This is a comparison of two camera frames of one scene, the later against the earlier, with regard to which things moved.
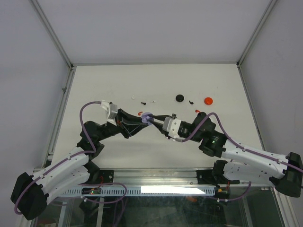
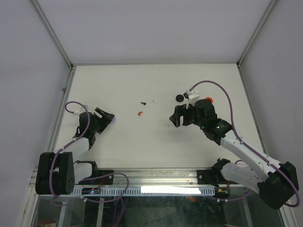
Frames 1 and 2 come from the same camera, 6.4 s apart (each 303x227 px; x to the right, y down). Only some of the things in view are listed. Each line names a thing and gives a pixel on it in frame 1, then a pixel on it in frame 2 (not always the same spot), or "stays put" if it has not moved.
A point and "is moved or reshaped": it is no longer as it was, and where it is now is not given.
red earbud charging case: x=208 y=100 stays put
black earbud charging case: x=180 y=98 stays put
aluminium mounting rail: x=152 y=178 stays put
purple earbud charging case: x=145 y=119 is moved or reshaped
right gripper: x=159 y=126 -> x=182 y=111
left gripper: x=128 y=129 -> x=105 y=119
